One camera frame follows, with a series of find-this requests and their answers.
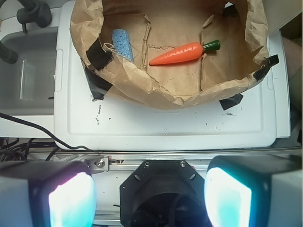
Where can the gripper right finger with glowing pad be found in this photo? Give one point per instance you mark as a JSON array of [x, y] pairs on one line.
[[255, 191]]

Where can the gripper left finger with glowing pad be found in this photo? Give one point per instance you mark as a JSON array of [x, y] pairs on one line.
[[46, 194]]

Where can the blue sponge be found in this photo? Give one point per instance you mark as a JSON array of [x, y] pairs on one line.
[[121, 43]]

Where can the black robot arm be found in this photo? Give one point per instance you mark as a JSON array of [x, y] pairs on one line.
[[163, 194]]

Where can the white plastic bin lid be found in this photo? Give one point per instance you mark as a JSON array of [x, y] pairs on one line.
[[262, 116]]

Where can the black tape piece front right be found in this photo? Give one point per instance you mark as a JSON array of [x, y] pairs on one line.
[[231, 101]]

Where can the grey toy sink basin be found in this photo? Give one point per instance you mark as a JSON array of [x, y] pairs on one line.
[[27, 86]]

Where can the black tape piece front left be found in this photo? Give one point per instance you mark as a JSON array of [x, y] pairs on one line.
[[98, 86]]

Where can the black tape piece right rim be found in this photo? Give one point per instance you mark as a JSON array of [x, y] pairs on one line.
[[269, 63]]

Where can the black tape piece inside rim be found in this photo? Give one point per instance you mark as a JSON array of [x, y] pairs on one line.
[[98, 57]]

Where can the orange toy carrot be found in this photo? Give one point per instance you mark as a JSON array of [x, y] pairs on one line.
[[184, 53]]

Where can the dark grey toy faucet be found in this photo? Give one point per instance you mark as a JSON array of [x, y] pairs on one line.
[[34, 12]]

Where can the brown paper bag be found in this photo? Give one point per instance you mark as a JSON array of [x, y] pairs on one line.
[[157, 26]]

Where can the aluminium frame rail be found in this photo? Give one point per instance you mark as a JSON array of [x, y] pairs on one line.
[[99, 162]]

